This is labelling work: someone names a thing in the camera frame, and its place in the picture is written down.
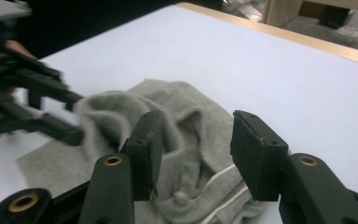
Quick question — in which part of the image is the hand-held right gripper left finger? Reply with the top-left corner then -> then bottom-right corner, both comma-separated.
77,109 -> 164,224

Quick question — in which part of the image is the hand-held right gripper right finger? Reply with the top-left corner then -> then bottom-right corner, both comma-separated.
229,109 -> 358,224

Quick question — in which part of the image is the grey skirt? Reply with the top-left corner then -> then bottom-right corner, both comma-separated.
16,78 -> 272,224

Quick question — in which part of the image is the crumpled white plastic sheet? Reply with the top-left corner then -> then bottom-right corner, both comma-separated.
222,0 -> 272,23

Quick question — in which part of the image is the beige wooden desk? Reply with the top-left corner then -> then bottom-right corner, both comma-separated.
261,0 -> 358,29

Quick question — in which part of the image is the white plastic bag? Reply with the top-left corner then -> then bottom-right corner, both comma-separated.
331,25 -> 358,45

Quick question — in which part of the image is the small black box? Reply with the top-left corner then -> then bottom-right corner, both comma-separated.
318,5 -> 354,31

